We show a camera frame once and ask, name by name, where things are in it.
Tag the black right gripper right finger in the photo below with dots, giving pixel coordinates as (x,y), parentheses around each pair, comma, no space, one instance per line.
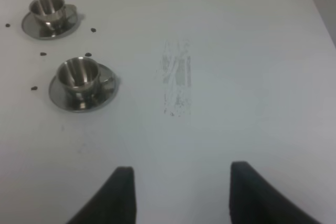
(253,200)

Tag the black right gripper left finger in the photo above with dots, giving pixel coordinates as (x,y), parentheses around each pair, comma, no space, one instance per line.
(115,201)

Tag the near stainless steel saucer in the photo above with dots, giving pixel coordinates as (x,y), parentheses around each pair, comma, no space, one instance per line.
(62,98)

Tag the near stainless steel teacup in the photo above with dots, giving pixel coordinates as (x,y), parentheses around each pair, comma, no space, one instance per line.
(80,77)

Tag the stainless steel teacup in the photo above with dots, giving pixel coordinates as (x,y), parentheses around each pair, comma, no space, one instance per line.
(80,77)
(52,14)

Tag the far stainless steel teacup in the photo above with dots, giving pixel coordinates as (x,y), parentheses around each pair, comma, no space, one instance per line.
(52,14)

